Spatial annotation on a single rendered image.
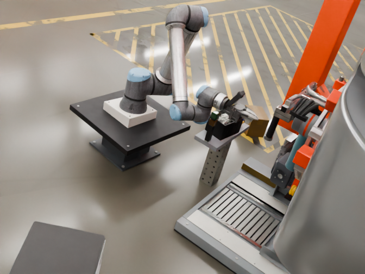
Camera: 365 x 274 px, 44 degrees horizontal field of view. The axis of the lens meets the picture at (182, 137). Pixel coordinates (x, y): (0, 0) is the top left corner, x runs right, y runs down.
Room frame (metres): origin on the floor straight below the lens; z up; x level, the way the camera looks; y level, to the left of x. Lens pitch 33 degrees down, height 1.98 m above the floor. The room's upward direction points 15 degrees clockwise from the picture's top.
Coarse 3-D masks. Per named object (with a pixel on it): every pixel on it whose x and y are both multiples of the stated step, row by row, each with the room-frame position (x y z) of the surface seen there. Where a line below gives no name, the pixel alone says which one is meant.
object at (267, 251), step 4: (272, 236) 2.03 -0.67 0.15; (268, 240) 1.98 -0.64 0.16; (272, 240) 2.00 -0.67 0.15; (264, 244) 1.92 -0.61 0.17; (268, 244) 1.96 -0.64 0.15; (272, 244) 1.96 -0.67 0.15; (264, 248) 1.91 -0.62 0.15; (268, 248) 1.90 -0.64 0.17; (272, 248) 1.91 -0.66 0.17; (260, 252) 1.91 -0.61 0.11; (264, 252) 1.90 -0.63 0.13; (268, 252) 1.89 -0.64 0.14; (272, 252) 1.89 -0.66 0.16; (264, 256) 1.90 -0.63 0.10; (268, 256) 1.89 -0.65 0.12; (272, 256) 1.88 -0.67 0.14; (276, 256) 1.87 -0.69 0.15; (272, 260) 1.88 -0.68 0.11; (276, 260) 1.87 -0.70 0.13; (276, 264) 1.86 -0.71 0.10; (280, 264) 1.85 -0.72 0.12; (280, 268) 1.85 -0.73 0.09; (284, 268) 1.84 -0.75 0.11; (288, 272) 1.83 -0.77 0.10
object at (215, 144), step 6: (246, 126) 2.68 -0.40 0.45; (204, 132) 2.47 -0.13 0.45; (240, 132) 2.59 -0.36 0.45; (198, 138) 2.39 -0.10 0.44; (204, 138) 2.40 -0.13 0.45; (216, 138) 2.44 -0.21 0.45; (228, 138) 2.47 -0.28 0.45; (234, 138) 2.53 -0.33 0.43; (204, 144) 2.37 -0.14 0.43; (210, 144) 2.35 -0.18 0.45; (216, 144) 2.37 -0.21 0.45; (222, 144) 2.39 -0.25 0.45; (216, 150) 2.33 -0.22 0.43
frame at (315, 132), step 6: (342, 90) 2.10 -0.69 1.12; (324, 114) 1.97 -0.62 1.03; (318, 120) 1.94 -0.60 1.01; (312, 126) 1.92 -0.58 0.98; (318, 126) 1.95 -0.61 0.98; (324, 126) 1.92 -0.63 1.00; (312, 132) 1.90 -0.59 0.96; (318, 132) 1.90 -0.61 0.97; (312, 138) 1.93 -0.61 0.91; (318, 138) 1.88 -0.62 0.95; (306, 144) 1.90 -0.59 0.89; (294, 168) 1.91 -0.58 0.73; (300, 168) 1.89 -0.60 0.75; (300, 174) 2.03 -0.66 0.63
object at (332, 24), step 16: (336, 0) 2.67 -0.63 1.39; (352, 0) 2.63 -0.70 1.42; (320, 16) 2.69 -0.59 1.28; (336, 16) 2.65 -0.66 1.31; (352, 16) 2.73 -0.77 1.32; (320, 32) 2.68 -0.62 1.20; (336, 32) 2.64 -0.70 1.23; (320, 48) 2.66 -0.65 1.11; (336, 48) 2.69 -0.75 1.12; (304, 64) 2.68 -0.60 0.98; (320, 64) 2.64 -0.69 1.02; (304, 80) 2.67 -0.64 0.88; (320, 80) 2.66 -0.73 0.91; (288, 96) 2.69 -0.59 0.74; (288, 128) 2.65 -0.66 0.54
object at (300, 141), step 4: (300, 136) 2.27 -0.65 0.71; (296, 140) 2.29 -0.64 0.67; (300, 140) 2.26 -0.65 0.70; (304, 140) 2.25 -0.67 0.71; (296, 144) 2.27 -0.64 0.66; (300, 144) 2.25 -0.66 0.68; (292, 148) 2.29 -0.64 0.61; (296, 148) 2.26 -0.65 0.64; (292, 152) 2.27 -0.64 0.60; (296, 152) 2.26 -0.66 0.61; (292, 156) 2.27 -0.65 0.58; (288, 160) 2.28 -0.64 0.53; (292, 160) 2.26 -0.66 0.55; (288, 164) 2.27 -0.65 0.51; (292, 164) 2.25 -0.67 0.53; (288, 168) 2.26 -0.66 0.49; (292, 168) 2.25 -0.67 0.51
